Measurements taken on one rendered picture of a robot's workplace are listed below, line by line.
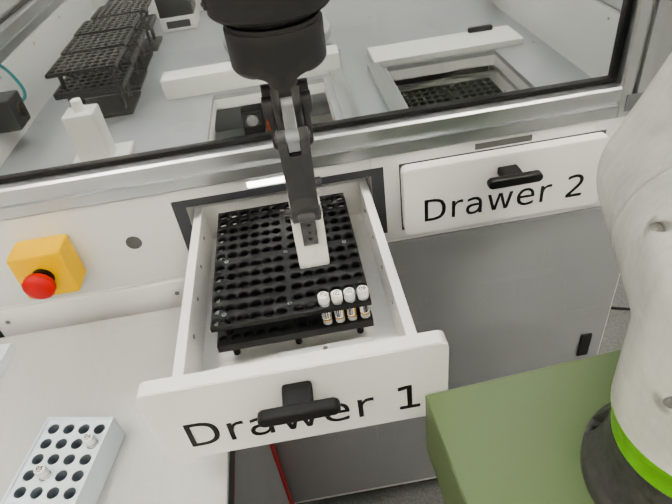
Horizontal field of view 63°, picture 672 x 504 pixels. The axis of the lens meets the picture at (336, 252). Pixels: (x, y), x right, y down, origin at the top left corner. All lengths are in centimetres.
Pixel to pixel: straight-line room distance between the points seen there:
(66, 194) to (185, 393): 37
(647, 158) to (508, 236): 46
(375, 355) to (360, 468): 82
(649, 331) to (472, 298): 60
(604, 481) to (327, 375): 24
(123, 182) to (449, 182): 44
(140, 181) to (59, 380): 29
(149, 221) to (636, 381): 62
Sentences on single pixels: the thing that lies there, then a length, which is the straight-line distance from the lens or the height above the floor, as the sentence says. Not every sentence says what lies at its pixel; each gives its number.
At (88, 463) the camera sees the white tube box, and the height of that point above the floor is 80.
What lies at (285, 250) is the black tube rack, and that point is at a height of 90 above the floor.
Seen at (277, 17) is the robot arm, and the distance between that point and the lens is 40.
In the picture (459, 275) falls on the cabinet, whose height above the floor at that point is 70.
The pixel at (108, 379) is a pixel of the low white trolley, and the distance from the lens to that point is 81.
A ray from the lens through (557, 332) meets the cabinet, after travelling 110.
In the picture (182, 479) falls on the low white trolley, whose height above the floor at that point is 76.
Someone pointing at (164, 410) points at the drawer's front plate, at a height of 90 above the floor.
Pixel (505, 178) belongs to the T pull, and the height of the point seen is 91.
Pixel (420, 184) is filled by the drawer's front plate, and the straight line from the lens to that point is 77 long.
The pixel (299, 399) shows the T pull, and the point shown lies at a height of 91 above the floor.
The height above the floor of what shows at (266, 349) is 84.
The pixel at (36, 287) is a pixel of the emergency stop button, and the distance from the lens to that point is 81.
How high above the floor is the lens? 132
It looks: 39 degrees down
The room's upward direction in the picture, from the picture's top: 9 degrees counter-clockwise
